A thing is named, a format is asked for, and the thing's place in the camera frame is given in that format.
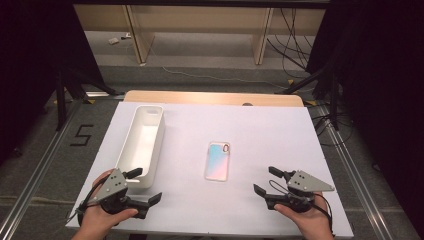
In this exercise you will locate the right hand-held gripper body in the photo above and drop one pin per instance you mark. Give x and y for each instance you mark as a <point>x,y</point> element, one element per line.
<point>306,182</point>

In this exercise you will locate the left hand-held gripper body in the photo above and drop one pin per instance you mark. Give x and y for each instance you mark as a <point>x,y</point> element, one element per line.
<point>111,185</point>

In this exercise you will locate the white plastic bin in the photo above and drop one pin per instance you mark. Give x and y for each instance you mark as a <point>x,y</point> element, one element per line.
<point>143,143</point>

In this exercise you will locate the iridescent phone case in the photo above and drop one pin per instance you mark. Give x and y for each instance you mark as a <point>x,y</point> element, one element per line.
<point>217,161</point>

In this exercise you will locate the person's right hand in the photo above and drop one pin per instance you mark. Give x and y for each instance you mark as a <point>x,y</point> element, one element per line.
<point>311,220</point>

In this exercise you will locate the person's left hand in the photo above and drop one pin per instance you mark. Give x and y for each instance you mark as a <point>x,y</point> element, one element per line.
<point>96,220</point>

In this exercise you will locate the white board mat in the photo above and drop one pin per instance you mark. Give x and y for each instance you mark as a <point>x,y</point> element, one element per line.
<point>266,140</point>

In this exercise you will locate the black metal stand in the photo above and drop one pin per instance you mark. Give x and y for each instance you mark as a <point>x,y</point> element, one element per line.
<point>61,100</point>
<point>334,100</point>

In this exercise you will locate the dark curtain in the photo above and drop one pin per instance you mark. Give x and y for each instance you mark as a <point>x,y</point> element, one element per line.
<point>33,66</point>
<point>383,83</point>

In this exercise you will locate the small white box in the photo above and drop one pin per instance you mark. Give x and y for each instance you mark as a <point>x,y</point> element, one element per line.
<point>113,40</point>

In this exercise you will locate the small white plug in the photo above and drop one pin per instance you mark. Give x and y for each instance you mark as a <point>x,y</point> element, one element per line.
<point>126,35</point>

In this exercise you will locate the light wooden desk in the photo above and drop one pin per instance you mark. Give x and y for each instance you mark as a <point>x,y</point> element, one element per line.
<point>200,18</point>

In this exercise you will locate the long metal floor rail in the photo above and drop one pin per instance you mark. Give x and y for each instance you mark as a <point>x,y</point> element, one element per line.
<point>33,181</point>
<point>351,175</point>

